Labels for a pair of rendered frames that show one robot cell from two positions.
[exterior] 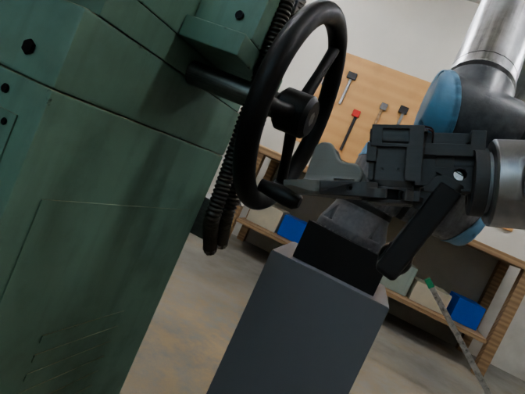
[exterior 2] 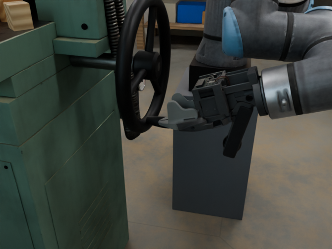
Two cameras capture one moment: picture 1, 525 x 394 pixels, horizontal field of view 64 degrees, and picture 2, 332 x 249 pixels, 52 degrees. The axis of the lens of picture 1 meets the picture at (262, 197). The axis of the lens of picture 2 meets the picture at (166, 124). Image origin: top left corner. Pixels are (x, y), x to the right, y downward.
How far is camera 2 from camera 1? 0.34 m
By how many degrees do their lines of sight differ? 25
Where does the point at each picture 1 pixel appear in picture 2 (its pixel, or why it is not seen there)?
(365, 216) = not seen: hidden behind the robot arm
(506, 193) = (272, 110)
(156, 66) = (54, 80)
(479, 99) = (252, 31)
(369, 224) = not seen: hidden behind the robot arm
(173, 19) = (48, 51)
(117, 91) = (45, 113)
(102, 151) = (55, 141)
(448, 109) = (235, 44)
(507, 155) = (268, 91)
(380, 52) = not seen: outside the picture
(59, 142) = (36, 159)
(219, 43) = (82, 53)
